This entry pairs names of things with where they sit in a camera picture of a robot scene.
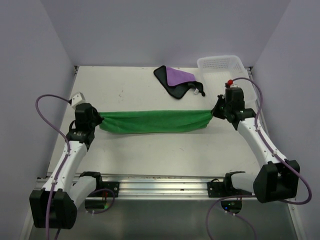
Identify green microfiber towel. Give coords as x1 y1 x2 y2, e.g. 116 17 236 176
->
99 109 213 135

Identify black and purple towel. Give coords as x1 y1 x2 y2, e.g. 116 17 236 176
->
153 65 206 100

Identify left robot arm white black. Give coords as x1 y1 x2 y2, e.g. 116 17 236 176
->
29 103 104 229

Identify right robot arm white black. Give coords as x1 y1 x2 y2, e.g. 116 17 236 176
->
211 87 300 203

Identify white plastic basket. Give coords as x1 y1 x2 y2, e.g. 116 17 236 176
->
197 55 249 106

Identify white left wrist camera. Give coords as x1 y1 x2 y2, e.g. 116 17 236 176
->
70 92 86 110

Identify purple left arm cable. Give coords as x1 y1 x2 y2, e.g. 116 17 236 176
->
35 94 76 240

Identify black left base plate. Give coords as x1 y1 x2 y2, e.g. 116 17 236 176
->
101 181 120 198

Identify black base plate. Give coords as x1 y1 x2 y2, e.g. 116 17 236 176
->
207 173 240 198
101 181 120 198

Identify aluminium mounting rail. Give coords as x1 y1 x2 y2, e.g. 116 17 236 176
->
69 176 296 201

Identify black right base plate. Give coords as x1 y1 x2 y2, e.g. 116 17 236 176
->
207 173 240 198

